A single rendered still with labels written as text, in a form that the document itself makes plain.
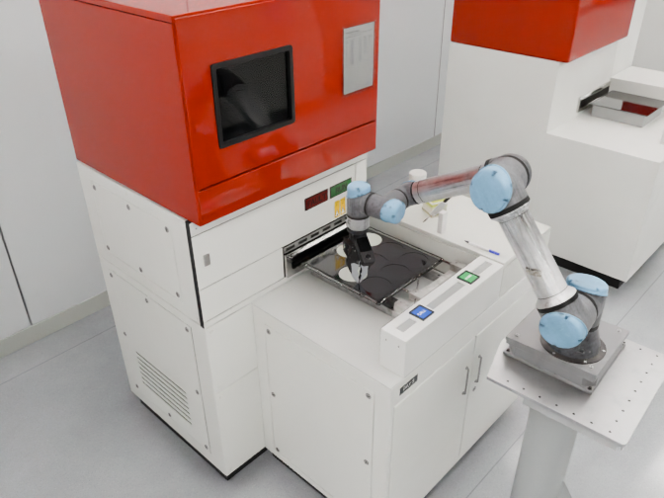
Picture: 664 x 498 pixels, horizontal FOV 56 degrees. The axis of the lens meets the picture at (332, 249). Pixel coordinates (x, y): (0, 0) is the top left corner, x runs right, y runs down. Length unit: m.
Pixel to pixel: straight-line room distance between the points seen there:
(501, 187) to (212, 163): 0.80
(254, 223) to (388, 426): 0.77
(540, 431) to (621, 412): 0.33
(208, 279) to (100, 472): 1.15
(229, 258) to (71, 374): 1.53
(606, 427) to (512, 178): 0.73
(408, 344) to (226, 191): 0.70
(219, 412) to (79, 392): 1.05
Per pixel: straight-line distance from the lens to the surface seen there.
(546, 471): 2.31
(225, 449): 2.54
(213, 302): 2.10
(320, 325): 2.09
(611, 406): 1.98
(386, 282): 2.17
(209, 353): 2.20
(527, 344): 1.99
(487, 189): 1.68
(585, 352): 1.98
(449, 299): 2.00
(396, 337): 1.84
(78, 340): 3.59
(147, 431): 2.99
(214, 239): 1.99
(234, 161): 1.87
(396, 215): 1.91
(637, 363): 2.16
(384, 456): 2.10
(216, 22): 1.75
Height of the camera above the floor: 2.12
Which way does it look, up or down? 32 degrees down
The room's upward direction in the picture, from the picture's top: 1 degrees counter-clockwise
